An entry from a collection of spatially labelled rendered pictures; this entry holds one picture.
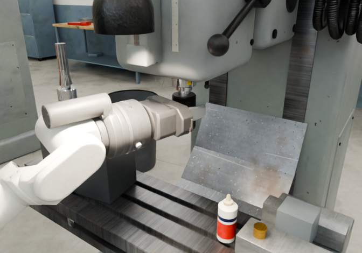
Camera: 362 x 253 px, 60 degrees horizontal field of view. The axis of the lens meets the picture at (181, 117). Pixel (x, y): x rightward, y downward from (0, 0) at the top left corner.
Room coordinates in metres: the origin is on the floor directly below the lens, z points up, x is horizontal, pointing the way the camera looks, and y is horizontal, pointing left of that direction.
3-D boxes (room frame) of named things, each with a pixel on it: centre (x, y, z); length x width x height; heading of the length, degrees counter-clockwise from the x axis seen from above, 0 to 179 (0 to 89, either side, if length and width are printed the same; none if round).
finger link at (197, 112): (0.56, -0.03, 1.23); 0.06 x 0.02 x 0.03; 130
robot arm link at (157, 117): (0.53, 0.06, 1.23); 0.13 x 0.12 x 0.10; 40
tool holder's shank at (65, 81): (0.78, 0.29, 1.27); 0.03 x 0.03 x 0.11
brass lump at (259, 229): (0.43, -0.13, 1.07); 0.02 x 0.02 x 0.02
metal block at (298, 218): (0.45, -0.20, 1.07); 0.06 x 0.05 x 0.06; 53
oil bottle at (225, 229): (0.54, -0.10, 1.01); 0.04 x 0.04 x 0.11
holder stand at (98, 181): (0.75, 0.25, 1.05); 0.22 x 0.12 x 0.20; 64
